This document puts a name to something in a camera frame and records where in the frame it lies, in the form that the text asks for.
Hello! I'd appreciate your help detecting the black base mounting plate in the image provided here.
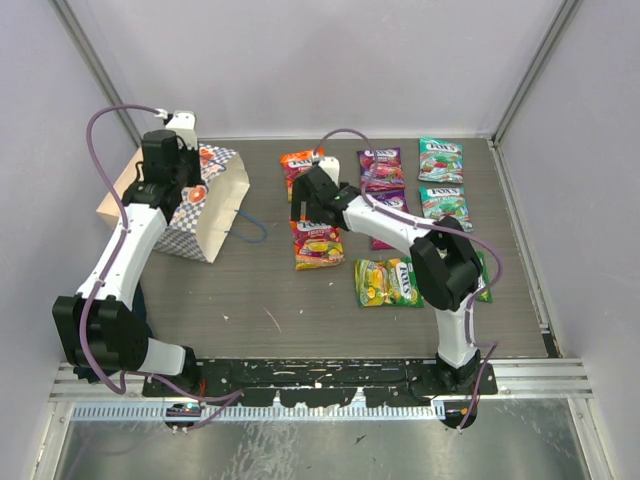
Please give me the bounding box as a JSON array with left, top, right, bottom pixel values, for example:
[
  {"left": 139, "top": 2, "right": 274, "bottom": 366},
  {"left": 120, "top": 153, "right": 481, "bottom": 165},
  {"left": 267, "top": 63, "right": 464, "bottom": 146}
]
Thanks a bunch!
[{"left": 173, "top": 359, "right": 498, "bottom": 408}]

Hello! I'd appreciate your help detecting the purple snack packet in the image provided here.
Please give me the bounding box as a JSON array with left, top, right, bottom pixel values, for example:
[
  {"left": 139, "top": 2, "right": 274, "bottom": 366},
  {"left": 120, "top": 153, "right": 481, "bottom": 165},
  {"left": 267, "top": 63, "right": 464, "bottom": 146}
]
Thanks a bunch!
[
  {"left": 357, "top": 147, "right": 405, "bottom": 192},
  {"left": 371, "top": 190, "right": 409, "bottom": 250}
]

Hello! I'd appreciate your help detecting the teal mint candy packet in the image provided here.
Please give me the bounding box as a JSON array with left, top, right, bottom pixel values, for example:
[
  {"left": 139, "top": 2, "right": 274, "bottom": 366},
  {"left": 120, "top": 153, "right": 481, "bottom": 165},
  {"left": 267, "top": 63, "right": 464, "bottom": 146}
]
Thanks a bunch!
[{"left": 418, "top": 137, "right": 464, "bottom": 184}]

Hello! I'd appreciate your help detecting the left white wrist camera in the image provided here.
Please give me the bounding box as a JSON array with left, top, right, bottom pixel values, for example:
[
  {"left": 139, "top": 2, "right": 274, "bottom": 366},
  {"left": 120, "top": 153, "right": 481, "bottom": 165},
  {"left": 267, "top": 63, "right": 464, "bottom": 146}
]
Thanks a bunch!
[{"left": 165, "top": 110, "right": 198, "bottom": 150}]

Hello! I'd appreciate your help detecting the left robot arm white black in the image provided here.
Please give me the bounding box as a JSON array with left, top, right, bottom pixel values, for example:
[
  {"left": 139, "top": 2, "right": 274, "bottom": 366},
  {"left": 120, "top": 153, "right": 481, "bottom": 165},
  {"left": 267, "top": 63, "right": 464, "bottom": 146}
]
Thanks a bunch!
[{"left": 52, "top": 126, "right": 202, "bottom": 385}]

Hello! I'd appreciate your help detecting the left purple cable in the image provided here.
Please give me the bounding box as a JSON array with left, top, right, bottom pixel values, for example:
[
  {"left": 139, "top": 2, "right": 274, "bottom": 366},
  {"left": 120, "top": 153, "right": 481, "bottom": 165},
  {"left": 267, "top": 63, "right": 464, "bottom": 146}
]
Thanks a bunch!
[{"left": 78, "top": 103, "right": 244, "bottom": 431}]

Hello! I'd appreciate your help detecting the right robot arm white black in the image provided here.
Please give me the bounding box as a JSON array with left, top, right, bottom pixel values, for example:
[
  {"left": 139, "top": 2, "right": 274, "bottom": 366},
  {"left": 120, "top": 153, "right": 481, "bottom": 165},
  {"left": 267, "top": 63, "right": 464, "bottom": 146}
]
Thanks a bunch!
[{"left": 291, "top": 165, "right": 482, "bottom": 392}]

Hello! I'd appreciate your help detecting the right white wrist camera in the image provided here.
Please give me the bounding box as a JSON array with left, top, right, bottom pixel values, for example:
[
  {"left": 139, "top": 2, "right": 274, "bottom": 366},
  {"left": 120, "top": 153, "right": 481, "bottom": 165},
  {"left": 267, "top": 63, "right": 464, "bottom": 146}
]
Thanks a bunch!
[{"left": 317, "top": 156, "right": 340, "bottom": 186}]

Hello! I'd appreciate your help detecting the blue checkered paper bag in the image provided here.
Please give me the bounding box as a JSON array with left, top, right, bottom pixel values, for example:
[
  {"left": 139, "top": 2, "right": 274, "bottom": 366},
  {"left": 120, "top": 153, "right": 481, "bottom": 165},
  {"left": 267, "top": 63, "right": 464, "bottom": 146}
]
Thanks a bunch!
[{"left": 95, "top": 141, "right": 269, "bottom": 265}]

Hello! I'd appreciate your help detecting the green snack packet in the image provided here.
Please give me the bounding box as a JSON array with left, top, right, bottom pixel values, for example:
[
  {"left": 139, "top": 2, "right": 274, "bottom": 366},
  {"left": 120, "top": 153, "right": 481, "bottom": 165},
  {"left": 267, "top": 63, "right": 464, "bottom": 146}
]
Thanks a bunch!
[
  {"left": 354, "top": 257, "right": 424, "bottom": 308},
  {"left": 477, "top": 251, "right": 493, "bottom": 303}
]

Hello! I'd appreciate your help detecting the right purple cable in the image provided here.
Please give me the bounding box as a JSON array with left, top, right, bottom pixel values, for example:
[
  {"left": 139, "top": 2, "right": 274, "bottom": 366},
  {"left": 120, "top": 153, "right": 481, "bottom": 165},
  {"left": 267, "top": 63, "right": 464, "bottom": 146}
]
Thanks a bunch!
[{"left": 312, "top": 128, "right": 505, "bottom": 431}]

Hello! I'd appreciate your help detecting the orange snack packet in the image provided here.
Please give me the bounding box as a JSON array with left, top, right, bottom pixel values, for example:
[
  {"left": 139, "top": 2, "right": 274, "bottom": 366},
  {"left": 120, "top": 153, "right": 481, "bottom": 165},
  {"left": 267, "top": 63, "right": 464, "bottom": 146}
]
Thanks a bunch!
[
  {"left": 280, "top": 148, "right": 324, "bottom": 202},
  {"left": 290, "top": 221, "right": 345, "bottom": 270}
]

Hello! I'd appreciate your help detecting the white slotted cable duct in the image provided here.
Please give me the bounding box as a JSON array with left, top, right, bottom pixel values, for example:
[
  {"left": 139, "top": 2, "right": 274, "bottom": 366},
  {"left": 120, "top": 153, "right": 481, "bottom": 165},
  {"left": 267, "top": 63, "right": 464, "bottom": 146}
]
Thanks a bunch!
[{"left": 71, "top": 402, "right": 445, "bottom": 423}]

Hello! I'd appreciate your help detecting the purple cable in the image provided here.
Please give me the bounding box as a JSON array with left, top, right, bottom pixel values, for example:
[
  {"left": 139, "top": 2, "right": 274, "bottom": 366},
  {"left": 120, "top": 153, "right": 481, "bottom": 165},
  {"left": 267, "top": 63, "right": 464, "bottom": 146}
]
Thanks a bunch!
[
  {"left": 312, "top": 128, "right": 505, "bottom": 431},
  {"left": 78, "top": 103, "right": 244, "bottom": 431}
]

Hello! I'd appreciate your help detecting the dark navy cloth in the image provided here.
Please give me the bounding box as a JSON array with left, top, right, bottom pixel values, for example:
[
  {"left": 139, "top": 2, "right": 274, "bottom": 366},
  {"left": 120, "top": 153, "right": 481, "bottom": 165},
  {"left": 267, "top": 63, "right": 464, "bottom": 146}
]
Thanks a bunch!
[{"left": 73, "top": 287, "right": 151, "bottom": 385}]

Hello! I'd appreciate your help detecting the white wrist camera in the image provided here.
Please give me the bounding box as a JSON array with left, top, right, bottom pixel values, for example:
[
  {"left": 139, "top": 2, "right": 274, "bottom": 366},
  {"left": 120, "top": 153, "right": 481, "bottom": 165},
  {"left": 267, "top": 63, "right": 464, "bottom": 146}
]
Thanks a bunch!
[
  {"left": 165, "top": 110, "right": 198, "bottom": 150},
  {"left": 317, "top": 156, "right": 340, "bottom": 186}
]

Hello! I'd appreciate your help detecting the teal white snack packet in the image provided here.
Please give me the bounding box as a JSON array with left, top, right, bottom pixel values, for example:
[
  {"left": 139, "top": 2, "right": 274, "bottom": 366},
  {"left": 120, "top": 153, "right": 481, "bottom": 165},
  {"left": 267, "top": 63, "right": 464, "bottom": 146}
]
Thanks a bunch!
[{"left": 419, "top": 187, "right": 473, "bottom": 233}]

